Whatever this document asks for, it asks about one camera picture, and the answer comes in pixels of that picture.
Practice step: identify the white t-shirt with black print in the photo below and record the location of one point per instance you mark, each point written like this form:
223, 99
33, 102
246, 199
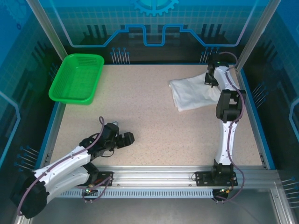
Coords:
189, 93

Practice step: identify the green plastic basket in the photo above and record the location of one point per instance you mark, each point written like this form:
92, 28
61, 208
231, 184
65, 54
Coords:
77, 77

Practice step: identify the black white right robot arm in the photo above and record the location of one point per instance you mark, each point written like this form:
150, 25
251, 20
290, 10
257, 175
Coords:
230, 107

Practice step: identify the small connector with LED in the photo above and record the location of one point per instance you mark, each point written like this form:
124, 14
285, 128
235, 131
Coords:
227, 190
89, 188

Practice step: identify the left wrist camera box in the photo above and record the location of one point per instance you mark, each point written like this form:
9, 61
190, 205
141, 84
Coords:
115, 123

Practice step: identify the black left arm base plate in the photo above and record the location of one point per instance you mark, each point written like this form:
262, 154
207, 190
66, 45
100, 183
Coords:
106, 173

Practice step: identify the aluminium mounting rail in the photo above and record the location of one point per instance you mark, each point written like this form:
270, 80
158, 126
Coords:
151, 177

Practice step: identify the aluminium frame post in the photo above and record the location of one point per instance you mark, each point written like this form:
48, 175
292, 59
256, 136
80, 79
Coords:
53, 35
257, 35

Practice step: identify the aluminium side rail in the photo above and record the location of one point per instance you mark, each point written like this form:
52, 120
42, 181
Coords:
57, 130
257, 140

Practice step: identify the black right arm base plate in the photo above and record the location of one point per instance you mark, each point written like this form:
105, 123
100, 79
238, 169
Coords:
203, 179

